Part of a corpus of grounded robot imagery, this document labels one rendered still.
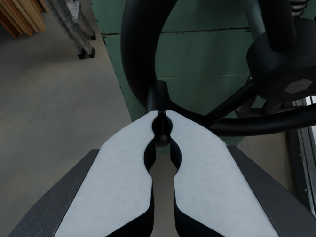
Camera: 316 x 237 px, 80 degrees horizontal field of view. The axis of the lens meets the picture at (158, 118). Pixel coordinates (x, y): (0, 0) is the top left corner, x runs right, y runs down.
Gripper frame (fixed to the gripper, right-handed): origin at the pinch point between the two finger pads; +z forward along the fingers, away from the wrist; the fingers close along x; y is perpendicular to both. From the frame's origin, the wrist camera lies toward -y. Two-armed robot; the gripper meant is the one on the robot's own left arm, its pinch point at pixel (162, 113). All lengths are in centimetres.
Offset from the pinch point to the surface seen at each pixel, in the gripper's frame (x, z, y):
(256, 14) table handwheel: 9.5, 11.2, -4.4
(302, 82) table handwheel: 11.1, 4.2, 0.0
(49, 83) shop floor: -73, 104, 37
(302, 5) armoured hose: 13.6, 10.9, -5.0
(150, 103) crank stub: -1.0, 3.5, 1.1
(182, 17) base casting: 3.6, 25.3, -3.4
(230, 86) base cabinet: 16.8, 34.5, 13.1
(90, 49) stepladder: -48, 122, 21
